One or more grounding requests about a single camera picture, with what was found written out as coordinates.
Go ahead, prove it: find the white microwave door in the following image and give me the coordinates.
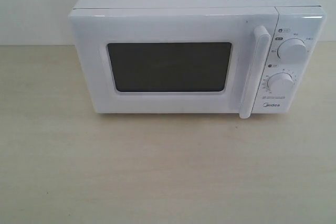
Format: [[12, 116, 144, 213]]
[[69, 7, 279, 118]]

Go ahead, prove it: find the white microwave oven body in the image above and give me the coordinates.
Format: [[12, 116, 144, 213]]
[[71, 0, 326, 114]]

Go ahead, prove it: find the upper white control knob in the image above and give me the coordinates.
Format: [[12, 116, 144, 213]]
[[277, 38, 308, 64]]

